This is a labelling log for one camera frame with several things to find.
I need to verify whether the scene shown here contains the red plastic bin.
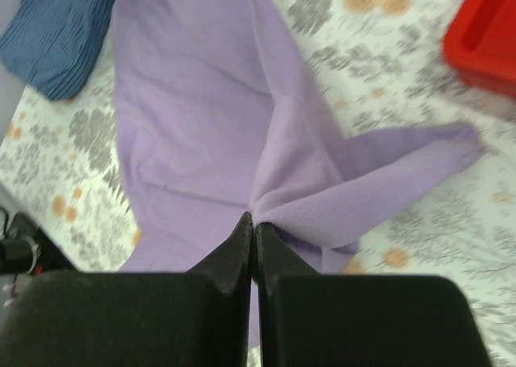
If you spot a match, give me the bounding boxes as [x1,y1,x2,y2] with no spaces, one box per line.
[443,0,515,98]

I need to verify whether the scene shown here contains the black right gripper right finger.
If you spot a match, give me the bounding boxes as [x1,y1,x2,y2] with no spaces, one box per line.
[256,224,491,367]

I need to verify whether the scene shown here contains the blue checked folded shirt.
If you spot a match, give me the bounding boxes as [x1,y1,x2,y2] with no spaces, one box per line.
[1,0,115,101]

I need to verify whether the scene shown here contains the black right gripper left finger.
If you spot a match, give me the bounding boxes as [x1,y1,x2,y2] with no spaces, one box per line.
[1,214,253,366]

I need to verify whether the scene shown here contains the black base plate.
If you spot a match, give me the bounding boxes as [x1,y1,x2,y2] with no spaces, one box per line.
[1,206,77,276]

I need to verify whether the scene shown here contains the purple polo shirt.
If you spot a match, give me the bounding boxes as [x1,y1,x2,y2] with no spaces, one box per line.
[113,0,487,367]

